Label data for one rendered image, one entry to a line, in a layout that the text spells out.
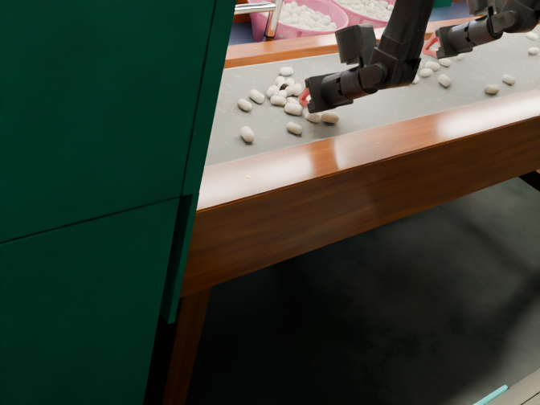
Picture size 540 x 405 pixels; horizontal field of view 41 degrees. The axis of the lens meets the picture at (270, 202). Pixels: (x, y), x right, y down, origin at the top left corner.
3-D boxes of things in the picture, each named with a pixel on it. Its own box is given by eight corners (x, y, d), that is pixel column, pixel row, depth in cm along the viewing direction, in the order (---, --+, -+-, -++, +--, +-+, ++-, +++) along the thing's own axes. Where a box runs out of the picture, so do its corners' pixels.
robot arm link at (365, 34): (385, 81, 121) (415, 77, 126) (370, 14, 120) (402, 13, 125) (334, 96, 130) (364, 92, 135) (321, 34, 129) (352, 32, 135)
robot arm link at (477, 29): (493, 38, 149) (509, 37, 152) (487, 6, 149) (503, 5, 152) (467, 47, 155) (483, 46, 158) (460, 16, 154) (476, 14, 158)
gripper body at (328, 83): (301, 79, 135) (327, 70, 129) (341, 73, 141) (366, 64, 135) (309, 112, 136) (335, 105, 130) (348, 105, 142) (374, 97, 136)
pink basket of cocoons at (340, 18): (354, 48, 194) (365, 16, 189) (309, 76, 174) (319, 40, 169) (273, 12, 203) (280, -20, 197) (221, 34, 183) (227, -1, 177)
